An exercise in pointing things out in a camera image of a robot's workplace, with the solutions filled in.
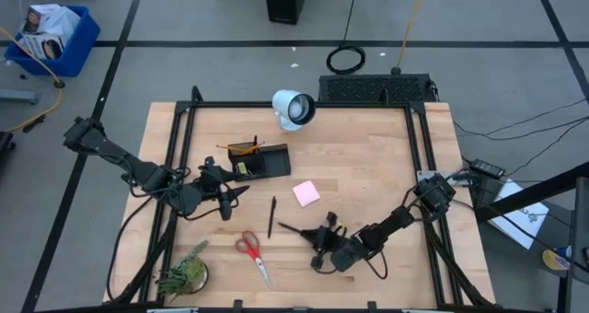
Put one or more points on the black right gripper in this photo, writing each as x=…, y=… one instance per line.
x=345, y=253

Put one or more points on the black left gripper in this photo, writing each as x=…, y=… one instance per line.
x=211, y=186

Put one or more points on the small yellow tag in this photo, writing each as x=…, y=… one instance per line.
x=242, y=168

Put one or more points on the black binder clip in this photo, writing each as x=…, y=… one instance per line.
x=251, y=171

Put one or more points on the pink sticky note pad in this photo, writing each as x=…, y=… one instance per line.
x=306, y=193

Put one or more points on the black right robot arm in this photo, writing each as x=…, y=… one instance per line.
x=391, y=222

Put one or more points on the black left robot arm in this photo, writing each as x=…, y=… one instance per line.
x=138, y=168

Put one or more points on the black mesh desk organizer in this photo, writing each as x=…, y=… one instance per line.
x=273, y=163

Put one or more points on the potted succulent plant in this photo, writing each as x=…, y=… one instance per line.
x=186, y=274

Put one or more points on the black grille computer case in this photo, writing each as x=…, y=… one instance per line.
x=368, y=88

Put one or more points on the black power adapter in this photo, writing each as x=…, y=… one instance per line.
x=487, y=168

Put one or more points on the black computer tower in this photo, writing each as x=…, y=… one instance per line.
x=287, y=2

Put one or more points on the blue plastic bin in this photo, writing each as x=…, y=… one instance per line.
x=78, y=55

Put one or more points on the white printed paper sheet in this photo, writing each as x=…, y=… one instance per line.
x=520, y=221

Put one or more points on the grey table foot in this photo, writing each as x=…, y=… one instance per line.
x=18, y=96

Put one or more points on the white printed package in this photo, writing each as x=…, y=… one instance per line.
x=57, y=20
x=39, y=46

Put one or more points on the round yellow blue object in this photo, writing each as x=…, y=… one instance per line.
x=554, y=260

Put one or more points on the black aluminium cell frame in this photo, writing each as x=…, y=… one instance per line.
x=230, y=104

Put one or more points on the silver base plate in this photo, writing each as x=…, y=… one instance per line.
x=425, y=176

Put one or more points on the silver aluminium bracket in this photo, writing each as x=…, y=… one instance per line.
x=421, y=311
x=172, y=310

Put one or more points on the black upright post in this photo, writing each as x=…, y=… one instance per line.
x=580, y=239

